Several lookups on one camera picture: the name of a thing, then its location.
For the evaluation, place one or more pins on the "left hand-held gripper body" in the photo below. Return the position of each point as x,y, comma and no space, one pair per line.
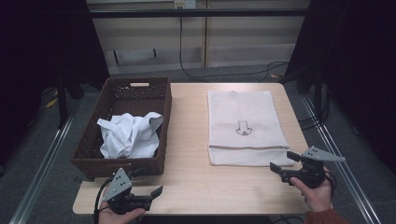
120,186

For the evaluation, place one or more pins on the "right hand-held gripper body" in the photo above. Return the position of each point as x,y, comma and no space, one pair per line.
311,174

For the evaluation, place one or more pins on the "white shirt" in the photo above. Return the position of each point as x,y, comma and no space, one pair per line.
130,137

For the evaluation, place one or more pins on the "white mesh laundry bag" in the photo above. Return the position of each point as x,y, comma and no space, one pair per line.
246,112

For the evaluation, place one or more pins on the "brown woven basket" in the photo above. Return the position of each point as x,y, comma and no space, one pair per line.
130,102

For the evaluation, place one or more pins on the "person's right hand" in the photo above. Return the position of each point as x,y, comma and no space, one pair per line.
317,197

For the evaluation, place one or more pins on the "person's left hand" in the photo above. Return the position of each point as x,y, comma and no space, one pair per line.
115,218

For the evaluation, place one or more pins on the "black metal stand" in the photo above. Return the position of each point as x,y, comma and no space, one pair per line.
62,102
317,96

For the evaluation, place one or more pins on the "yellow floor tape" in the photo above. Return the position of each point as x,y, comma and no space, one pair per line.
51,102

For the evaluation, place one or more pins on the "dark curtain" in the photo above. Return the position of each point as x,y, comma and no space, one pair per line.
358,62
37,62

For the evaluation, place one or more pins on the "black horizontal bar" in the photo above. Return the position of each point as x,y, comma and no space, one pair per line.
199,13

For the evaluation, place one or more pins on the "metal floor rail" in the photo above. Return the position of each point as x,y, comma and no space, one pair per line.
351,180
40,174

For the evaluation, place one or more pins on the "white wall socket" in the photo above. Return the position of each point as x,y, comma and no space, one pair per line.
184,3

